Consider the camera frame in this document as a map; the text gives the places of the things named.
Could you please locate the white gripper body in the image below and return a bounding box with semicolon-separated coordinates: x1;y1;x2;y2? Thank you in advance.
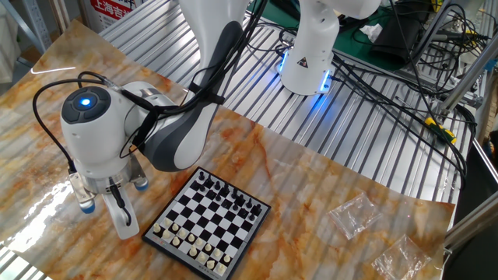
101;189;140;241

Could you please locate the black framed folding chessboard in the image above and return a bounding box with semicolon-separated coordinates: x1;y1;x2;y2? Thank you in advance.
141;166;272;280

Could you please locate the silver ribbed bar blue cap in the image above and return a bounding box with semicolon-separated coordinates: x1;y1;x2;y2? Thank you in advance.
129;153;150;192
68;170;97;215

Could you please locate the orange marble pattern mat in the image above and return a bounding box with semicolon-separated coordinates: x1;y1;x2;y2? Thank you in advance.
0;19;456;280

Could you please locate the grey slotted steel upright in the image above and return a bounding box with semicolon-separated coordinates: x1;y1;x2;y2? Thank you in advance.
21;0;54;51

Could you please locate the red and white sign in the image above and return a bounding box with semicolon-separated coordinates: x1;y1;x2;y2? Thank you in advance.
89;0;136;31

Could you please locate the clear plastic zip bag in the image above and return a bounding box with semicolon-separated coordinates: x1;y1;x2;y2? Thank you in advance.
370;233;433;280
327;192;383;241

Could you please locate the green table mat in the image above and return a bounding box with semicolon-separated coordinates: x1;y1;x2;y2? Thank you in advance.
248;0;416;74

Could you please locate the crumpled white tissue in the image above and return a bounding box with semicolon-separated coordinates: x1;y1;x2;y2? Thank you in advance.
359;23;384;44

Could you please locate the black fabric pouch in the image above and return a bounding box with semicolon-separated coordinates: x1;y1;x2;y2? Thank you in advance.
368;7;427;67

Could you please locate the grey metal bar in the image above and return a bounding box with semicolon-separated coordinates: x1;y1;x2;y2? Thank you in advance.
408;0;462;67

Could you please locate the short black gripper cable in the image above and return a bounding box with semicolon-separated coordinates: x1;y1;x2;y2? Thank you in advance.
108;182;133;228

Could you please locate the long black arm cable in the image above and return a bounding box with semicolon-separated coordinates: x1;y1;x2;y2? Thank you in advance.
31;0;273;176

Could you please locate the beige metal post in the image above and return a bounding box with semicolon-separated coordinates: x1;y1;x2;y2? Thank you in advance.
48;0;73;35

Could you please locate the yellow handled screwdriver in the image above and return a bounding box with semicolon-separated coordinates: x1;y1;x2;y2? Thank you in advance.
394;95;458;145

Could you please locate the thick black table cable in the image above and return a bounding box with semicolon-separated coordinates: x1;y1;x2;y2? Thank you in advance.
332;54;468;191

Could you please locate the aluminium profile rail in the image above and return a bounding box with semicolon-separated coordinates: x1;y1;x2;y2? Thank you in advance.
443;190;498;252

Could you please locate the aluminium profile post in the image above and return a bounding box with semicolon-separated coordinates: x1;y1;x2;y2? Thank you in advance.
437;38;498;116

